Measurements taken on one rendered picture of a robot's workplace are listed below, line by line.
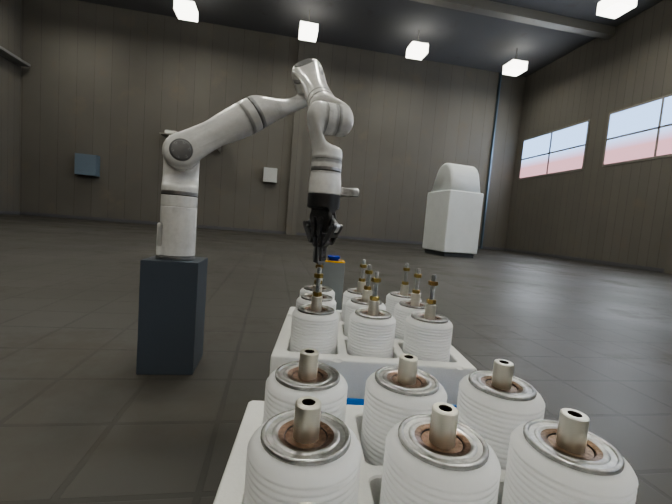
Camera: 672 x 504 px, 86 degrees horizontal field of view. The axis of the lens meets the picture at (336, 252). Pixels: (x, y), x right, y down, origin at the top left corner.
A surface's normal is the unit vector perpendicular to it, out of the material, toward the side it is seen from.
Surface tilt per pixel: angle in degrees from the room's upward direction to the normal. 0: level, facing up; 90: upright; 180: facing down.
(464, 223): 90
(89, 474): 0
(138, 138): 90
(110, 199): 90
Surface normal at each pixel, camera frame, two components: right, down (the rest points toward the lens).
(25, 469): 0.08, -0.99
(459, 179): 0.28, -0.07
